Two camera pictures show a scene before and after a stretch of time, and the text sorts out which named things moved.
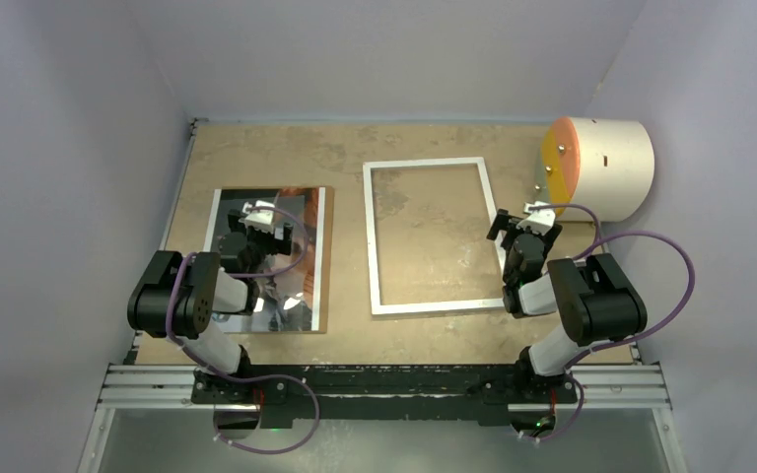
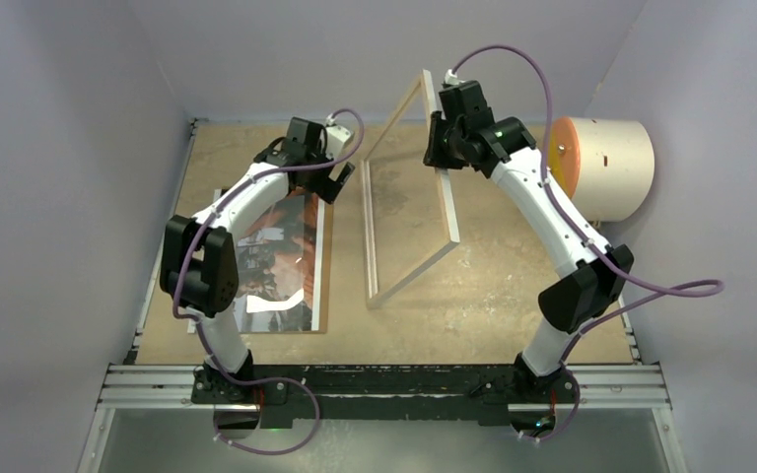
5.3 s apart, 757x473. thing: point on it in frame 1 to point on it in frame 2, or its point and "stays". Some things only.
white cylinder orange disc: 606,165 stays
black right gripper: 503,221 to 435,157
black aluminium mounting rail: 394,394 stays
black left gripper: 281,244 to 326,186
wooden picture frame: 375,302 to 439,251
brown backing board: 328,264 stays
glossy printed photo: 290,285 stays
